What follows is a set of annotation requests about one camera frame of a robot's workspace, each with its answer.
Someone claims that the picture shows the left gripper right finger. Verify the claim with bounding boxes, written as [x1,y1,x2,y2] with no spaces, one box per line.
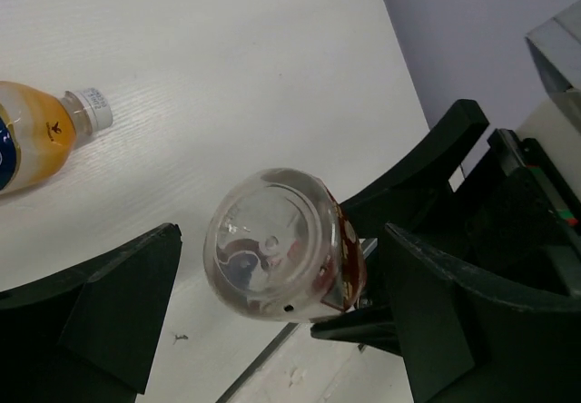
[383,224,580,402]

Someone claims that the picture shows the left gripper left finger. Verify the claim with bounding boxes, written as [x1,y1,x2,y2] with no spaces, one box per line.
[1,223,182,402]

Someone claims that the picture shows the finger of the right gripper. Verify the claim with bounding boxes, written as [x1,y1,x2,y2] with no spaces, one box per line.
[310,305,402,356]

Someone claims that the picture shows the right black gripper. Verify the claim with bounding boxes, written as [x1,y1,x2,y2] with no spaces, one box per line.
[340,99,580,297]

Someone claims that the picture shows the clear bottle red cap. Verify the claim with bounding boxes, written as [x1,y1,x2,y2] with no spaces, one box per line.
[203,168,367,323]

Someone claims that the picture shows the orange tea bottle blue label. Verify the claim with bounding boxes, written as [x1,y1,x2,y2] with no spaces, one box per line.
[1,81,113,194]

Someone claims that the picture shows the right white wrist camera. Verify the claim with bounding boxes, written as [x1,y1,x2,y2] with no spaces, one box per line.
[518,2,580,160]

